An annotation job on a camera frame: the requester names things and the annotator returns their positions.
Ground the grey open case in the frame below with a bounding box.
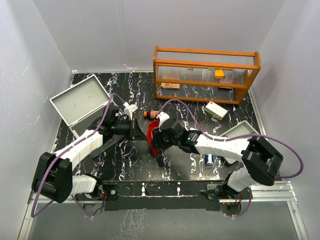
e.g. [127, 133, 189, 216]
[50, 75, 109, 139]

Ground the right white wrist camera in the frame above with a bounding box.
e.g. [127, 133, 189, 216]
[156, 111, 170, 127]

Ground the red first aid pouch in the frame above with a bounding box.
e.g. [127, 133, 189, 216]
[146, 120, 160, 157]

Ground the yellow block on shelf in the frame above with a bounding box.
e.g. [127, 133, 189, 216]
[214, 69, 225, 79]

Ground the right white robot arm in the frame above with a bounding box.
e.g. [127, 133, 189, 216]
[147, 118, 283, 199]

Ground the blue white can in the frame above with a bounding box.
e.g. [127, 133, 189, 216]
[205, 154, 214, 166]

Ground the amber medicine bottle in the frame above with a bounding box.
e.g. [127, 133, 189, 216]
[143, 110, 159, 119]

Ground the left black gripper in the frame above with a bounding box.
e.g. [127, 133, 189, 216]
[111, 117, 148, 141]

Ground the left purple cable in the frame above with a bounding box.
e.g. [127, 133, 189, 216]
[31, 93, 128, 218]

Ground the wooden toy block strip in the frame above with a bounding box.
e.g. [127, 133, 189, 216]
[161, 82, 180, 90]

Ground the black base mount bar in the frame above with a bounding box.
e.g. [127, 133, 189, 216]
[76, 180, 252, 211]

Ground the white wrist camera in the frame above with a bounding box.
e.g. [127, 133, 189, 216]
[156, 111, 170, 127]
[123, 102, 138, 120]

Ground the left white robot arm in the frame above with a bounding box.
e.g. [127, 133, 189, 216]
[31, 104, 147, 203]

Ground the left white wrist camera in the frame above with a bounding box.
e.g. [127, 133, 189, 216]
[123, 102, 138, 120]

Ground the wooden display shelf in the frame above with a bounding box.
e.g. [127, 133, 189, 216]
[153, 46, 262, 105]

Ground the purple cable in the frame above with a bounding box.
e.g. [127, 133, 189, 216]
[158, 99, 305, 217]
[31, 93, 128, 218]

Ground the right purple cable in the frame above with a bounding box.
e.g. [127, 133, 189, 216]
[158, 99, 305, 217]

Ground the white medicine box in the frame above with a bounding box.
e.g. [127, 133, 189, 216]
[204, 101, 228, 120]

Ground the grey divided tray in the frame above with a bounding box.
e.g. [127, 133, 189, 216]
[218, 120, 265, 165]

